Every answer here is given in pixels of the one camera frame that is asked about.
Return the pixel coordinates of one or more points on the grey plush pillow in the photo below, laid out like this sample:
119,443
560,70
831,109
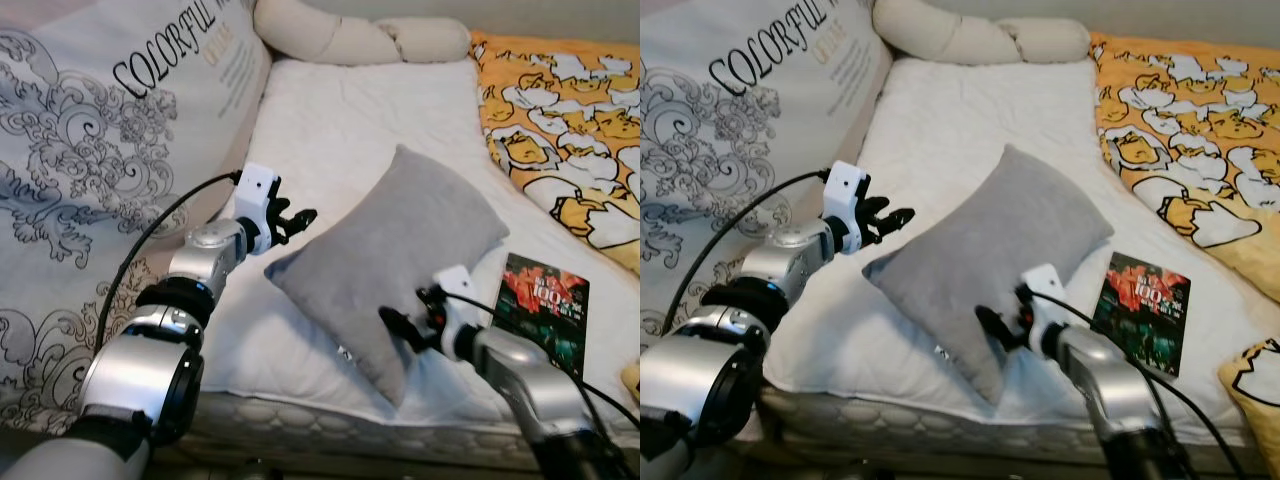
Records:
1000,230
400,230

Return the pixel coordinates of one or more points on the yellow egg cartoon blanket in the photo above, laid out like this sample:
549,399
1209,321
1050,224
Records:
1190,130
560,130

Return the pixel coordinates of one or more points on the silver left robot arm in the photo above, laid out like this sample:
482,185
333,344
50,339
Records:
700,380
140,370

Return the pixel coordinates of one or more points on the white quilted mattress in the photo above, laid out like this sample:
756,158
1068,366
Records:
350,120
980,120

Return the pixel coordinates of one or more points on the red and green book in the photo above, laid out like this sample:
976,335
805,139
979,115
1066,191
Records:
545,320
1145,320

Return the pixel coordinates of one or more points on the printed grey headboard cushion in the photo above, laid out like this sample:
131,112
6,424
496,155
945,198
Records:
100,100
740,110

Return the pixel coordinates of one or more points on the beige knotted bolster pillow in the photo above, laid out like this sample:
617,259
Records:
350,35
970,35

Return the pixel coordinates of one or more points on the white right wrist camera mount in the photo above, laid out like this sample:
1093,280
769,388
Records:
1045,292
455,300

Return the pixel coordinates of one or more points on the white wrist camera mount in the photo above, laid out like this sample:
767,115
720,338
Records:
1045,292
845,200
455,300
258,200

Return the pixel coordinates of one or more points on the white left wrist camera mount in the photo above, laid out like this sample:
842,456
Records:
258,200
845,200

